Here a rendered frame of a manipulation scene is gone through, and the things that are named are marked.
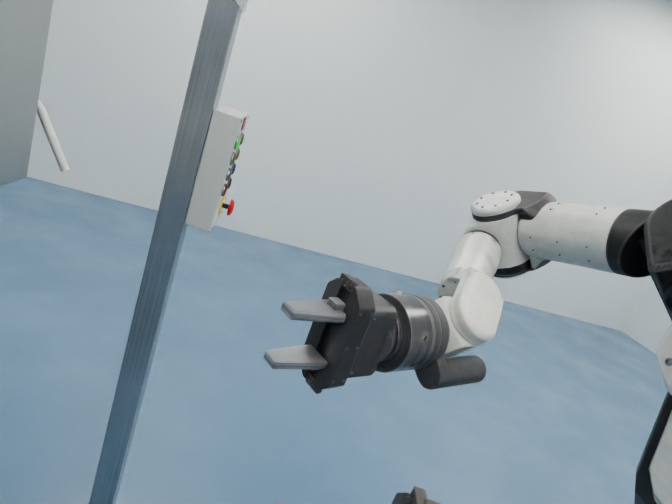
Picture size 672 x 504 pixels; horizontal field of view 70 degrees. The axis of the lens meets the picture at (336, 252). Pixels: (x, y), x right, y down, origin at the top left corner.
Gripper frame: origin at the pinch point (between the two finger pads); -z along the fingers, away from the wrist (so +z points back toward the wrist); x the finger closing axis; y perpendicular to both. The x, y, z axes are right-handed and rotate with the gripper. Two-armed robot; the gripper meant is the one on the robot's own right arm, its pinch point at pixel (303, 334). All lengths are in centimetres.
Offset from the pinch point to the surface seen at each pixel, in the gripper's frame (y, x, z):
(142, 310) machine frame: 68, 37, 12
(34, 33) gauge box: 16.6, -18.1, -23.4
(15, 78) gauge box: 15.0, -14.5, -24.4
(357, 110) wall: 281, -24, 227
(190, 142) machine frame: 67, -4, 12
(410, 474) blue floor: 50, 101, 127
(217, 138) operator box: 64, -7, 16
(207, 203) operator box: 64, 8, 18
